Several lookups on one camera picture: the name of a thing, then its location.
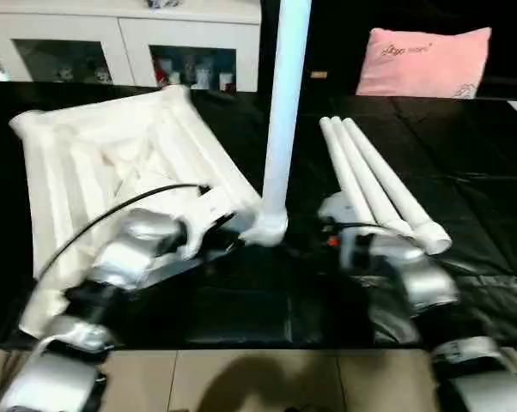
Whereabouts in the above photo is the white plastic table leg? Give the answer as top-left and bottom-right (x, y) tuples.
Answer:
(329, 117), (414, 237)
(240, 0), (314, 247)
(342, 118), (453, 256)
(319, 118), (375, 226)

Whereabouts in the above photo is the white plastic table top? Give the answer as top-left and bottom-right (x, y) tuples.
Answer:
(8, 84), (290, 340)

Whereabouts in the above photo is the black work mat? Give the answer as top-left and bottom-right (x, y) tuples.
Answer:
(0, 82), (517, 348)

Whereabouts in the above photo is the red bottle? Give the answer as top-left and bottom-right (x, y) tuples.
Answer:
(154, 58), (169, 89)

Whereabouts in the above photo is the black cabinet with gold label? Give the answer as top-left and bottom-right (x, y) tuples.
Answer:
(258, 0), (517, 97)

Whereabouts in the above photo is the pink pillow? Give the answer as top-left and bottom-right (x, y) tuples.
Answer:
(355, 27), (493, 98)

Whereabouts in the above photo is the white glass-door cabinet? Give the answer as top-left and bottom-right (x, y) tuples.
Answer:
(0, 0), (264, 92)

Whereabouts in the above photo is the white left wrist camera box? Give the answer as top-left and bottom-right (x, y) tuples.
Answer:
(177, 189), (242, 258)

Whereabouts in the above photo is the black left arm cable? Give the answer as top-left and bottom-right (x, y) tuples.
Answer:
(35, 183), (212, 284)

